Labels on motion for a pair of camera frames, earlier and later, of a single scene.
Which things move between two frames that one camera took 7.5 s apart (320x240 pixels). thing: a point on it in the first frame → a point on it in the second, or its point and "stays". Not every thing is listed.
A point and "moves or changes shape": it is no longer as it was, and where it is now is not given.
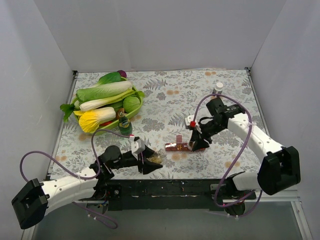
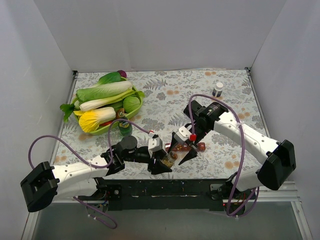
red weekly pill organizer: [179, 146] stays
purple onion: [122, 73] stays
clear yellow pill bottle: [158, 156] moves or changes shape
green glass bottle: [125, 126] stays
